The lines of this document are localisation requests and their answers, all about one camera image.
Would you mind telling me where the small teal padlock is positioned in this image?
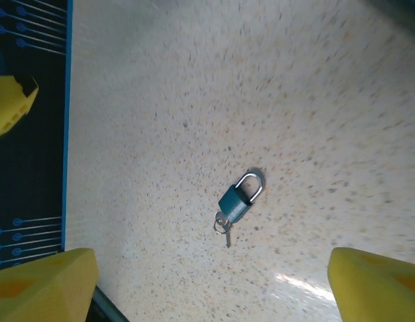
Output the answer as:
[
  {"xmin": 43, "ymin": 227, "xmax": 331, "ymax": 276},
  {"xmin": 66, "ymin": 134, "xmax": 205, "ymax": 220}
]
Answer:
[{"xmin": 217, "ymin": 169, "xmax": 265, "ymax": 224}]

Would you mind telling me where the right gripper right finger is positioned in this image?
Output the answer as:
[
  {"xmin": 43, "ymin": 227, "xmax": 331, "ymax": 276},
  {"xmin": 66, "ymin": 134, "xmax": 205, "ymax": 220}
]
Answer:
[{"xmin": 327, "ymin": 247, "xmax": 415, "ymax": 322}]

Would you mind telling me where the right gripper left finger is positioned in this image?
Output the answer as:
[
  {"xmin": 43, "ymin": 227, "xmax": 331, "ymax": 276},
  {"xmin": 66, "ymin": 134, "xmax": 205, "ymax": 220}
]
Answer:
[{"xmin": 0, "ymin": 247, "xmax": 100, "ymax": 322}]

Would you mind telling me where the silver key ring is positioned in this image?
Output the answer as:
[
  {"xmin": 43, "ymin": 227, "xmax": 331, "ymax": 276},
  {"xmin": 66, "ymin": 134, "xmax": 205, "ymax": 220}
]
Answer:
[{"xmin": 213, "ymin": 216, "xmax": 232, "ymax": 235}]

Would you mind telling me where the blue table edge strip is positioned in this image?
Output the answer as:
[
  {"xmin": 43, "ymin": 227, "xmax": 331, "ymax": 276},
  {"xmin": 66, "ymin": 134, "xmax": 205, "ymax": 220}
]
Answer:
[{"xmin": 60, "ymin": 0, "xmax": 74, "ymax": 254}]

